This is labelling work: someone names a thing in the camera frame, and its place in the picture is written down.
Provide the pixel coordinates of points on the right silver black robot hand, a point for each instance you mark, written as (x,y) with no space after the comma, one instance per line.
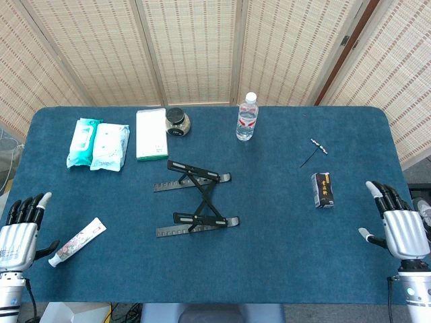
(404,232)

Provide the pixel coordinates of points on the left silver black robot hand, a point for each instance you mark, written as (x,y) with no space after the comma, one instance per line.
(17,242)

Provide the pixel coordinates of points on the black folding laptop stand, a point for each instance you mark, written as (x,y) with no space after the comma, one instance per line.
(198,220)

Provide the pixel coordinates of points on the grey sneaker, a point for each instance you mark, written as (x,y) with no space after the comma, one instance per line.
(422,208)

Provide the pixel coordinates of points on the white floral toothpaste tube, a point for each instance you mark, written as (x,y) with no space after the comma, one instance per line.
(77,242)

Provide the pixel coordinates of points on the white cardboard box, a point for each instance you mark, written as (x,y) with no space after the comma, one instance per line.
(74,313)

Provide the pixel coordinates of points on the black carton with gold print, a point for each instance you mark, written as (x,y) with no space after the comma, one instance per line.
(323,190)

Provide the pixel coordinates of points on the green wet wipes pack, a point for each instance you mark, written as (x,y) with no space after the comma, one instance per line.
(81,141)

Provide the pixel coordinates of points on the light blue wet wipes pack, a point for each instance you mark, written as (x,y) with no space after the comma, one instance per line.
(107,148)

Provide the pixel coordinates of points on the blue table cloth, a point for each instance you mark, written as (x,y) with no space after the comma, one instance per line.
(269,242)

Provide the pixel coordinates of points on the brown framed bamboo screen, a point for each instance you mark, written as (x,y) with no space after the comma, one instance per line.
(397,84)

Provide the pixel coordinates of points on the white box with green edge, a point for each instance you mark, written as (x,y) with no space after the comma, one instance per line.
(151,134)

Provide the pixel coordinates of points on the clear plastic water bottle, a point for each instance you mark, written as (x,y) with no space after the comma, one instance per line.
(246,121)

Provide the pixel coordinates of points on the glass jar with black lid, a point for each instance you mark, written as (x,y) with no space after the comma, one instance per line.
(177,122)

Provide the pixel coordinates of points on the light wood bamboo folding screen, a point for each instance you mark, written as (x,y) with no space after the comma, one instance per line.
(188,50)

